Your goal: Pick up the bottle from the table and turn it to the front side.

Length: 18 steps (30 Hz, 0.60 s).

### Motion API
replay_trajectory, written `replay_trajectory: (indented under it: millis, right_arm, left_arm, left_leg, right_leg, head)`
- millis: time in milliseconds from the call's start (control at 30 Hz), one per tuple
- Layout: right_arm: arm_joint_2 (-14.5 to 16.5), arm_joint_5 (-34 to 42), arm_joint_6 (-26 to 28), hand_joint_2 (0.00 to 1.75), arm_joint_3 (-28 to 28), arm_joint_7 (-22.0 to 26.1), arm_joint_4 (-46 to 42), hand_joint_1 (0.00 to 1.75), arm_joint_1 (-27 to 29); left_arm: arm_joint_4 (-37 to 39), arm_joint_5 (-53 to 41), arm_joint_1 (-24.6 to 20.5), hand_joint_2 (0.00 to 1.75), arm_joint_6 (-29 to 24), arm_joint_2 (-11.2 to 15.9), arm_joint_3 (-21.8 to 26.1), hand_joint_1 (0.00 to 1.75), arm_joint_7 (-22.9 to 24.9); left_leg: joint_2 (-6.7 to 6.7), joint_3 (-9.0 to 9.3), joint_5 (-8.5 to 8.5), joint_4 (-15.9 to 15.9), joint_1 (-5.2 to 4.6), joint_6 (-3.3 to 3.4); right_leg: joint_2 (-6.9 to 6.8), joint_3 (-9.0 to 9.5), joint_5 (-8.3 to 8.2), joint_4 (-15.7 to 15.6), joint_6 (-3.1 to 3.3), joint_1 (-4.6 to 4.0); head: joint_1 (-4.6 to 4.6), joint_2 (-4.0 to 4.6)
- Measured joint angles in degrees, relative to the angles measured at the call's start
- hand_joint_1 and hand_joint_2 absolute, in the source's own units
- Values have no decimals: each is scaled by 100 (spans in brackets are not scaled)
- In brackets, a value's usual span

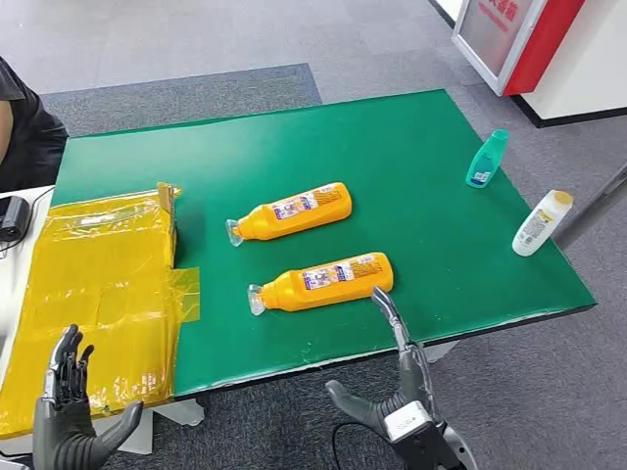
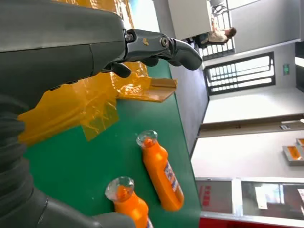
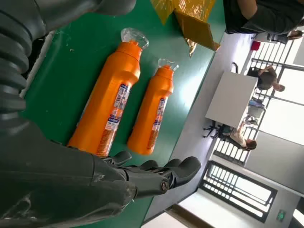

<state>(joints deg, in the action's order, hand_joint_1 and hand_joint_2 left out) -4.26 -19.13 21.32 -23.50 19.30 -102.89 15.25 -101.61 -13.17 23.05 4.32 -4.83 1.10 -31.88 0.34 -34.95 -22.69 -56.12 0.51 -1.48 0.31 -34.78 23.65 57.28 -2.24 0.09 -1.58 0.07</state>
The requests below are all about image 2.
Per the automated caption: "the yellow taped cardboard box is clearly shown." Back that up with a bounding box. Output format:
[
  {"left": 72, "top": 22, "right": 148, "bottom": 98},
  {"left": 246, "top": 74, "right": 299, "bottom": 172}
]
[{"left": 17, "top": 0, "right": 178, "bottom": 146}]

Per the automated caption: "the person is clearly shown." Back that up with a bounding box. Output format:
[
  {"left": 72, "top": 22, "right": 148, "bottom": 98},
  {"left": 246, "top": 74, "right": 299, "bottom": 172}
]
[{"left": 192, "top": 27, "right": 238, "bottom": 50}]

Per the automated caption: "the black barred window grille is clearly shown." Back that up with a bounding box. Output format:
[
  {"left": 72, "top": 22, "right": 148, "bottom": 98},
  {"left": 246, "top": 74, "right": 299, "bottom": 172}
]
[{"left": 204, "top": 51, "right": 276, "bottom": 96}]

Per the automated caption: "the green table mat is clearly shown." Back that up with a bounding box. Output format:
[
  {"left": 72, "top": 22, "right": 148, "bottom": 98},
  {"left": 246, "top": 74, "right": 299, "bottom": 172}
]
[{"left": 23, "top": 59, "right": 202, "bottom": 228}]

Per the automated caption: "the orange bottle with clear cap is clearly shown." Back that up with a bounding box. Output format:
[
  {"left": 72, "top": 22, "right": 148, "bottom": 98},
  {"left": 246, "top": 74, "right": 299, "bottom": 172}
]
[
  {"left": 105, "top": 176, "right": 154, "bottom": 228},
  {"left": 136, "top": 130, "right": 185, "bottom": 212}
]

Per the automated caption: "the red and white display cabinet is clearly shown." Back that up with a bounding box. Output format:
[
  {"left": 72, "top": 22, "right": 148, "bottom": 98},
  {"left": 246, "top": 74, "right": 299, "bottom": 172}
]
[{"left": 195, "top": 177, "right": 304, "bottom": 228}]

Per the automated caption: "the balcony railing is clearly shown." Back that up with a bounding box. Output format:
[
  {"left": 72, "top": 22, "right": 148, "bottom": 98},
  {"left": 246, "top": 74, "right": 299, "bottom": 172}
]
[{"left": 199, "top": 0, "right": 236, "bottom": 61}]

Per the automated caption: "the framed orange wall picture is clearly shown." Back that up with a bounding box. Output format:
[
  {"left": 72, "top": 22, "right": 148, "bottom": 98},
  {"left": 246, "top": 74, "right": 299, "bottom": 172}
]
[{"left": 282, "top": 144, "right": 304, "bottom": 167}]

